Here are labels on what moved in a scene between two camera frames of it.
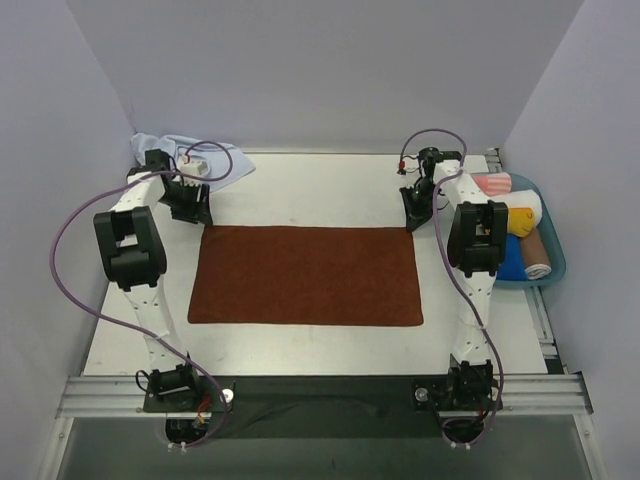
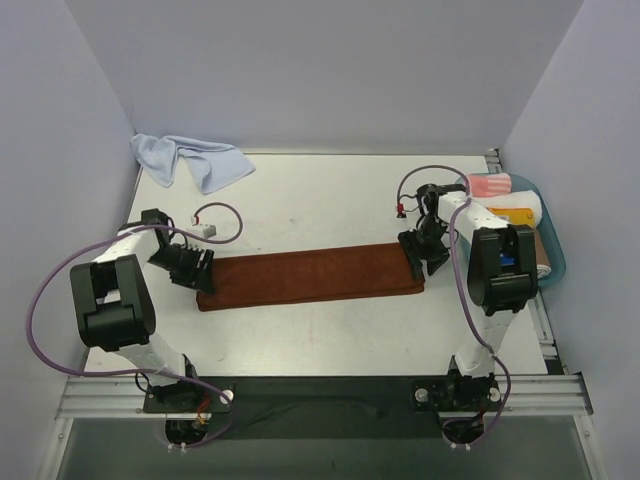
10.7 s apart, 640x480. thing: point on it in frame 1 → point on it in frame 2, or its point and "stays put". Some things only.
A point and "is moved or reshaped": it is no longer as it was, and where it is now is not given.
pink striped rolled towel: [493, 184] stays put
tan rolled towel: [534, 256] stays put
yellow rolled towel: [520, 221] stays put
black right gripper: [417, 203] → [417, 248]
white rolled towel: [523, 198] stays put
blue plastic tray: [546, 227] stays put
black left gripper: [189, 201] → [195, 270]
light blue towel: [226, 162] stays put
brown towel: [305, 275] is moved or reshaped
